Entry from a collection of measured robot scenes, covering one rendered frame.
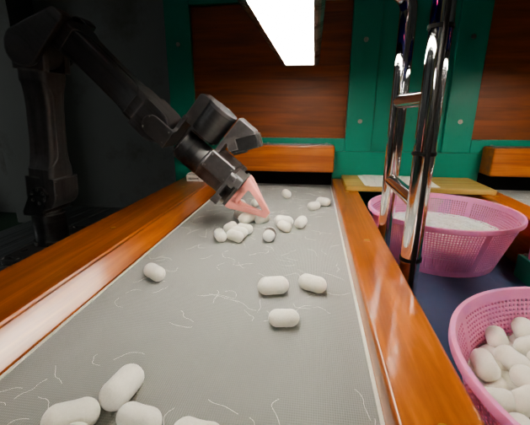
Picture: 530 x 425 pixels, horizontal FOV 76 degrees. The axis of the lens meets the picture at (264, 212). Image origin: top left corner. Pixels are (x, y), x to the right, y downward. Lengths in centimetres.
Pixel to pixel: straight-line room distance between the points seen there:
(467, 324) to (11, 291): 46
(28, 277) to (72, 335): 11
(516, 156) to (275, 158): 59
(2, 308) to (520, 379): 46
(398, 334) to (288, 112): 75
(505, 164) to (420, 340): 75
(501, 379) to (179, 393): 26
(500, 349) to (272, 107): 78
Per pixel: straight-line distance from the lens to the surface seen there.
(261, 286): 40
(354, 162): 98
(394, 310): 36
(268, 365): 32
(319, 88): 98
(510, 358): 39
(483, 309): 42
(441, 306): 57
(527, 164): 105
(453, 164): 104
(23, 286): 46
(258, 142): 61
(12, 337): 39
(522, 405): 34
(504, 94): 109
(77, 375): 34
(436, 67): 42
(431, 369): 30
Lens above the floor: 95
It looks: 17 degrees down
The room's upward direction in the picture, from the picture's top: straight up
